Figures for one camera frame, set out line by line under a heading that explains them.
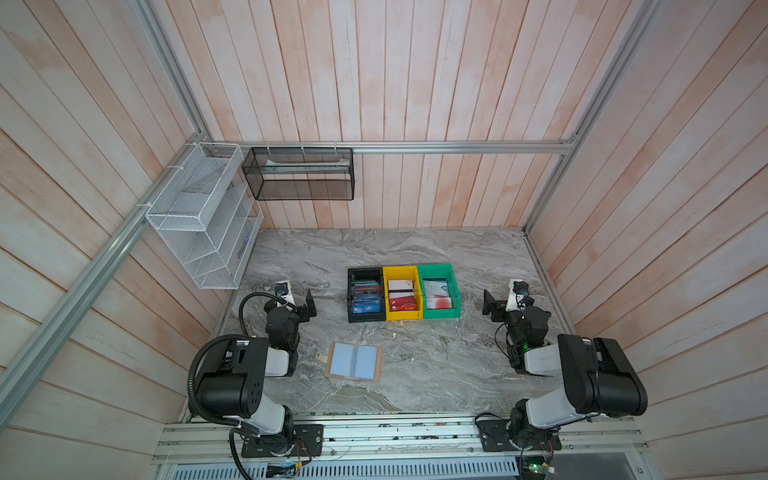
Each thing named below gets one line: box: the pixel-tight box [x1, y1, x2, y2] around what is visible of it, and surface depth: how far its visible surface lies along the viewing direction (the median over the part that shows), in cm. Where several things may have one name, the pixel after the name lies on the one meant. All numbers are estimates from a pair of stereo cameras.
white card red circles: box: [427, 297, 452, 310], surface depth 100 cm
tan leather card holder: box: [315, 342, 382, 382], surface depth 87 cm
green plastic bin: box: [418, 264, 461, 319], surface depth 100 cm
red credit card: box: [390, 295, 418, 312], surface depth 100 cm
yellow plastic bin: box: [383, 265, 423, 322], surface depth 97 cm
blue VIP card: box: [352, 300, 381, 314], surface depth 97 cm
